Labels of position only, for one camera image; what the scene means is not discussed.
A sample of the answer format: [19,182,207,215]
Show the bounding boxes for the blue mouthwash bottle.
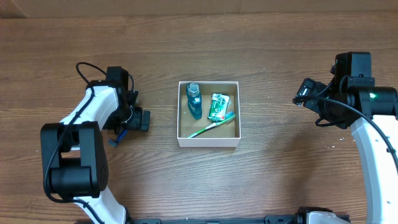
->
[186,83,202,120]

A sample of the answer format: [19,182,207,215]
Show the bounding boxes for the green white packet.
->
[208,93,230,122]

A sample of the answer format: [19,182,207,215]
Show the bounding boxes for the green white toothbrush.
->
[188,111,236,138]

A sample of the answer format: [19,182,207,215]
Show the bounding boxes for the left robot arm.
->
[40,67,150,223]

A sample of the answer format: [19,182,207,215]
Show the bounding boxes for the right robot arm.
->
[292,52,397,223]

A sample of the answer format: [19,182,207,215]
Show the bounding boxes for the white cardboard box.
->
[177,81,241,147]

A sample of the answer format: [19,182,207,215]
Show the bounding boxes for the right black cable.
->
[292,74,398,175]

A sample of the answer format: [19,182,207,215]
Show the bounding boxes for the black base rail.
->
[124,207,351,224]

